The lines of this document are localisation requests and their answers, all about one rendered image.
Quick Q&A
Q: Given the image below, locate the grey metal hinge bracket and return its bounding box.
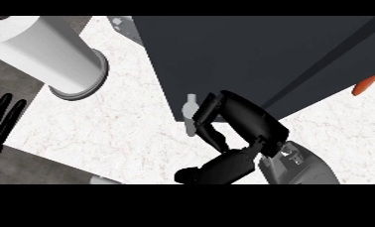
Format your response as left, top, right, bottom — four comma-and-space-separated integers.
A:
106, 16, 145, 47

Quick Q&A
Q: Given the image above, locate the white cylindrical appliance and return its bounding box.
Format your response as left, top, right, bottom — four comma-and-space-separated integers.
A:
0, 16, 109, 101

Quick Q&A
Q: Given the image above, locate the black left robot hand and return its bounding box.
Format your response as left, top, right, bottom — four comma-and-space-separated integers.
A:
0, 92, 28, 154

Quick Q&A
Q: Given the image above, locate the orange vegetable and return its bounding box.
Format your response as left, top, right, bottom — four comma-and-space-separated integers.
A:
351, 75, 375, 97

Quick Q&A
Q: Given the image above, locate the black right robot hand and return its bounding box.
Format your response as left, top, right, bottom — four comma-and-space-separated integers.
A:
173, 89, 289, 185

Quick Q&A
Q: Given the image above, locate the dark grey cabinet door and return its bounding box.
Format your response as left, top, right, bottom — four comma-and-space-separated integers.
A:
131, 16, 375, 123

